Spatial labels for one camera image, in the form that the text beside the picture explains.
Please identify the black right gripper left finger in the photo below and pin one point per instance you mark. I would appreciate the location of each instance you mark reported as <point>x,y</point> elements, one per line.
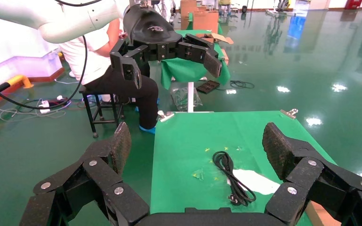
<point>99,174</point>

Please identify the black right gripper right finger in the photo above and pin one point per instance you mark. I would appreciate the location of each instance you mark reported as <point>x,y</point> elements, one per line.
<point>306,171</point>

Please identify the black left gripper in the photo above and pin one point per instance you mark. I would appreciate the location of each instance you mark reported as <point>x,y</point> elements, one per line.
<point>153,28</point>

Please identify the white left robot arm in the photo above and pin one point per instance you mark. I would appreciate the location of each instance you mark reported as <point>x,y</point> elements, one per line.
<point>59,21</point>

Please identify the tall brown cardboard box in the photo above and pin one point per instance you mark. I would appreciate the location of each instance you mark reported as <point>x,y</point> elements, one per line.
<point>187,12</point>

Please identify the wide brown cardboard box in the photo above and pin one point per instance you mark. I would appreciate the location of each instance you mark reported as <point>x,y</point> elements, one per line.
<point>206,21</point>

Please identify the green cloth on side table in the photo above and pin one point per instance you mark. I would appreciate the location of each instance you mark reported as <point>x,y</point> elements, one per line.
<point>181,70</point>

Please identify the clear plastic bag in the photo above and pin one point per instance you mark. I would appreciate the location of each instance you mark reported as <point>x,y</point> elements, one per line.
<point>184,99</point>

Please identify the white side table leg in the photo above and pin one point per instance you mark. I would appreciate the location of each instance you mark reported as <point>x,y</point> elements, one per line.
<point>190,96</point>

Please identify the black foot pedal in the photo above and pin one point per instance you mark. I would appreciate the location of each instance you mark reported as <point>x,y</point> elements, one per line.
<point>208,86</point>

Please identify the silver binder clip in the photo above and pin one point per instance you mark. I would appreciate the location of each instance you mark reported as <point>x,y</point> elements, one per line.
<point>288,113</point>
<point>167,117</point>

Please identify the flattened brown cardboard sheet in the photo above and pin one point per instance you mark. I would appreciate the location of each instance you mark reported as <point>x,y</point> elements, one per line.
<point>220,38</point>

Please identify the black metal stool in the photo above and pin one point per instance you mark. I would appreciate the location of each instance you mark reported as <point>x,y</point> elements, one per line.
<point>85,91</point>

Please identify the white power strip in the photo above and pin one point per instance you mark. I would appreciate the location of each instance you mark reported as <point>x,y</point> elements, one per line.
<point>44,106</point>

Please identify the seated person white shirt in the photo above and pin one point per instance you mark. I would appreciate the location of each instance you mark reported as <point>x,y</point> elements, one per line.
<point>74,56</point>

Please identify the yellow black floor barrier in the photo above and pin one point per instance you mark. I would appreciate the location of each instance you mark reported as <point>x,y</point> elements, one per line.
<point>15,80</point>

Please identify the red cabinet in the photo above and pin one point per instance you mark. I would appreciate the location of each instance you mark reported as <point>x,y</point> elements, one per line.
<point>353,3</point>

